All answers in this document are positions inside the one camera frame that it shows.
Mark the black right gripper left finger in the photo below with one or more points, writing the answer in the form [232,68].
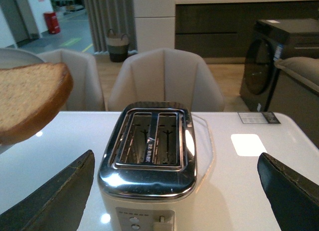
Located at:
[58,205]

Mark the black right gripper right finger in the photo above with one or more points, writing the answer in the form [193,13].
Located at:
[294,199]

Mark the slice of brown bread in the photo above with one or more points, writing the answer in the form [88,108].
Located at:
[30,98]

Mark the chrome white toaster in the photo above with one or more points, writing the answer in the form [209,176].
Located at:
[148,169]

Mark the printed label card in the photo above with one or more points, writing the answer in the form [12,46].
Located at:
[258,118]

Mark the beige chair left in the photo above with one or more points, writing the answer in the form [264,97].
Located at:
[87,94]

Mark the beige chair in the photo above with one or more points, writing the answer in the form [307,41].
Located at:
[166,75]
[87,94]

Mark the grey sofa armrest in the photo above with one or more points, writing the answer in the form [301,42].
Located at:
[296,93]

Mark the dark washing machine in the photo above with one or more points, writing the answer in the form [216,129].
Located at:
[273,40]

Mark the beige chair right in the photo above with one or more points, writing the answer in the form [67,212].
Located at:
[166,75]

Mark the red cabinet box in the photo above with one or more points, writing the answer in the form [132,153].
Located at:
[52,22]

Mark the dark kitchen counter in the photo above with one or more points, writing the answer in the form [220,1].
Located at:
[219,29]

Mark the grey curtain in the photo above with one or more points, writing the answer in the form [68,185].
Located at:
[104,15]

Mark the woven basket with handles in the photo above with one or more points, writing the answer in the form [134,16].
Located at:
[117,45]

